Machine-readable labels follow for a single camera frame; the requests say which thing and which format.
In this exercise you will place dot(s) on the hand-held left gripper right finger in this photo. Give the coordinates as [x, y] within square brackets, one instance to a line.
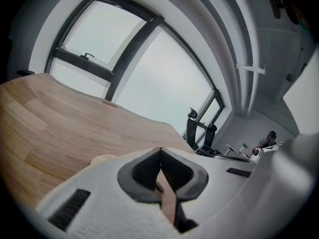
[219, 183]

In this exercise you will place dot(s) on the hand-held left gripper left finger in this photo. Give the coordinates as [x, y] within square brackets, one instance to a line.
[99, 190]

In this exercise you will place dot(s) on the beige round object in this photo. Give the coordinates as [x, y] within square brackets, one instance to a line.
[102, 159]

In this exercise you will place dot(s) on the small green object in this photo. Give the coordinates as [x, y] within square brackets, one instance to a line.
[245, 146]

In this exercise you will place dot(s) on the white desk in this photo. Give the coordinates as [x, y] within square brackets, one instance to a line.
[231, 155]

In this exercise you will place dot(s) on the white round container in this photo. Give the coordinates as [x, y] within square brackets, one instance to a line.
[255, 156]

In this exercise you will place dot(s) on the black office chair with headrest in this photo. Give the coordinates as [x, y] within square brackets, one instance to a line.
[191, 131]

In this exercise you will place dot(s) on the white panel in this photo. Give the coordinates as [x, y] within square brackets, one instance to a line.
[304, 96]

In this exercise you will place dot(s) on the grey door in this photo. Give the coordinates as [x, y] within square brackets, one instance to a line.
[281, 58]

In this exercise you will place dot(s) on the black chair armrest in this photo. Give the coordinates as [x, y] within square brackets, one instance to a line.
[25, 72]

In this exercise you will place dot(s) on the black framed window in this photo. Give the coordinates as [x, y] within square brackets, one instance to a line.
[149, 34]

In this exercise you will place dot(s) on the white ceiling rail bracket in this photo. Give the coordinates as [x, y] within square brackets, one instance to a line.
[250, 68]

